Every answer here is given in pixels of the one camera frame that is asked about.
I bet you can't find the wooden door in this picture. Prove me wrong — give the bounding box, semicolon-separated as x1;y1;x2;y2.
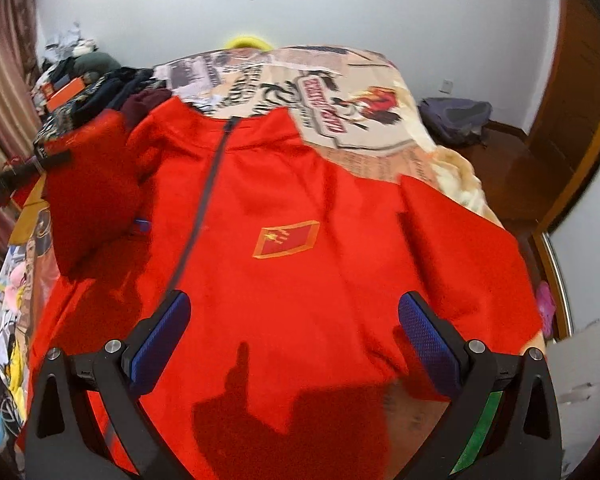
527;0;600;233

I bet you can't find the dark maroon garment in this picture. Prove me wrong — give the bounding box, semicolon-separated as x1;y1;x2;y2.
121;88;172;130

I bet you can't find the grey plush pillow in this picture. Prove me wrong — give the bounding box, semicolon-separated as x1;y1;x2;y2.
73;51;121;76

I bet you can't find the red zip jacket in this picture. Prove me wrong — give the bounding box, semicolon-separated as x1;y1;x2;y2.
30;99;541;479

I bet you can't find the yellow round object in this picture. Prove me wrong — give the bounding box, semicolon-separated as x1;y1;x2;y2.
224;35;274;51

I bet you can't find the printed bed blanket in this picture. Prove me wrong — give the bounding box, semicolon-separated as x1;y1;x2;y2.
0;44;549;480

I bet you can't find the grey blue backpack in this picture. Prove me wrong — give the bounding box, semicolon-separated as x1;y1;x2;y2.
418;98;492;148

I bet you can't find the patterned knit sweater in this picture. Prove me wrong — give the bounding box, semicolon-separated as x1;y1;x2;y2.
33;67;166;157

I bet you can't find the orange box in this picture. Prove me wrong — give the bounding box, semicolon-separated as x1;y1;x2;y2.
46;77;85;112

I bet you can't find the striped pink curtain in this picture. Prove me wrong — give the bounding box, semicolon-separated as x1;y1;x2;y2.
0;0;44;271

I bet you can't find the pink slipper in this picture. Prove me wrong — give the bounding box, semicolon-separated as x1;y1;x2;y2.
535;281;556;339

